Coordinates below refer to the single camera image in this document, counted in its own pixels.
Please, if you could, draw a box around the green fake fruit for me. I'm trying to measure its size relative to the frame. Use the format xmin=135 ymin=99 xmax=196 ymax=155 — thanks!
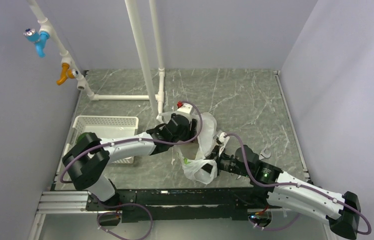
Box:
xmin=75 ymin=132 xmax=87 ymax=143

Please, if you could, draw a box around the white PVC pipe frame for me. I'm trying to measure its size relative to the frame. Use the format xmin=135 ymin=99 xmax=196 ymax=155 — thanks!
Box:
xmin=27 ymin=0 xmax=165 ymax=122

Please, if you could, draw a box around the silver wrench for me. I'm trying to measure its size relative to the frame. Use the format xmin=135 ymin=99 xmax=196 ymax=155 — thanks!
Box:
xmin=258 ymin=147 xmax=272 ymax=161

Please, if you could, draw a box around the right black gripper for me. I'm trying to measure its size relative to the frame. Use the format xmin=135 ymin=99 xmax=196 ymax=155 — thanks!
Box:
xmin=195 ymin=145 xmax=252 ymax=178

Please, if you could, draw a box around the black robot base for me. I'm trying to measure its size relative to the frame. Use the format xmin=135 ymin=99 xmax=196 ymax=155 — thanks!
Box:
xmin=86 ymin=187 xmax=268 ymax=223

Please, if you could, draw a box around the white plastic bag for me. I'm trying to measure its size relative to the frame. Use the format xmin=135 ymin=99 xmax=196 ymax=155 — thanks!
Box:
xmin=174 ymin=112 xmax=220 ymax=185

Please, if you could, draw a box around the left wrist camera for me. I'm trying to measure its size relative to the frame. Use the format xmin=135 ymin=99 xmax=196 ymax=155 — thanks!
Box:
xmin=175 ymin=101 xmax=195 ymax=121

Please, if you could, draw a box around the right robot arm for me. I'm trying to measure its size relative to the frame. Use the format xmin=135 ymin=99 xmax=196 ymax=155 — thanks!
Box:
xmin=199 ymin=145 xmax=361 ymax=240

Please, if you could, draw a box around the orange valve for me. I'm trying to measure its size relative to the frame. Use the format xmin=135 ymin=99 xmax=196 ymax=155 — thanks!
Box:
xmin=56 ymin=62 xmax=79 ymax=86

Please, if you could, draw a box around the white plastic basket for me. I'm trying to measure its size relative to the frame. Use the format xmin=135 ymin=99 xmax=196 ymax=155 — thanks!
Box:
xmin=63 ymin=115 xmax=139 ymax=155

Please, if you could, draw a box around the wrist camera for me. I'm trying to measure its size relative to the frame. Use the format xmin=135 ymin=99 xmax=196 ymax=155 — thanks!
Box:
xmin=175 ymin=101 xmax=195 ymax=121
xmin=216 ymin=130 xmax=230 ymax=157

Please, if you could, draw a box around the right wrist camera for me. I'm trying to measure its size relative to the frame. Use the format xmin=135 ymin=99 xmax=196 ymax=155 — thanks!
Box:
xmin=216 ymin=130 xmax=230 ymax=157

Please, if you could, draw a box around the blue valve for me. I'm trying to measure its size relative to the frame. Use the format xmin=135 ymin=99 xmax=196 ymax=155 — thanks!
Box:
xmin=23 ymin=28 xmax=50 ymax=58

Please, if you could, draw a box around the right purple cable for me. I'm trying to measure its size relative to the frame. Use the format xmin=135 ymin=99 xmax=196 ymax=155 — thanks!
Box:
xmin=224 ymin=132 xmax=373 ymax=236

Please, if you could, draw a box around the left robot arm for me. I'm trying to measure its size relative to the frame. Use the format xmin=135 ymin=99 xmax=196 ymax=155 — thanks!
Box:
xmin=60 ymin=113 xmax=203 ymax=210

